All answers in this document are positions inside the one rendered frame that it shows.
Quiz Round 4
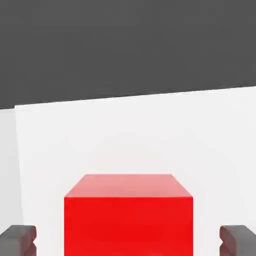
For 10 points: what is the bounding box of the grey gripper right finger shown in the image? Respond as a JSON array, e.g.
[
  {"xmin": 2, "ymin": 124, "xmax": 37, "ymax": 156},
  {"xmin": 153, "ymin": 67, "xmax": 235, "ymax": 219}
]
[{"xmin": 219, "ymin": 224, "xmax": 256, "ymax": 256}]

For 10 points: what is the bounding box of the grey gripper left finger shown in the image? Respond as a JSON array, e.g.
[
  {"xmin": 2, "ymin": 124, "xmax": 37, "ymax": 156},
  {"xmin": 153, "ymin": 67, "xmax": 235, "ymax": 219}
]
[{"xmin": 0, "ymin": 224, "xmax": 38, "ymax": 256}]

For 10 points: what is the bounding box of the small red cube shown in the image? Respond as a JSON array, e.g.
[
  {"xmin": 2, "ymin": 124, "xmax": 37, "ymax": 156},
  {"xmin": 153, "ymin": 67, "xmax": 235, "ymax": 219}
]
[{"xmin": 63, "ymin": 173, "xmax": 194, "ymax": 256}]

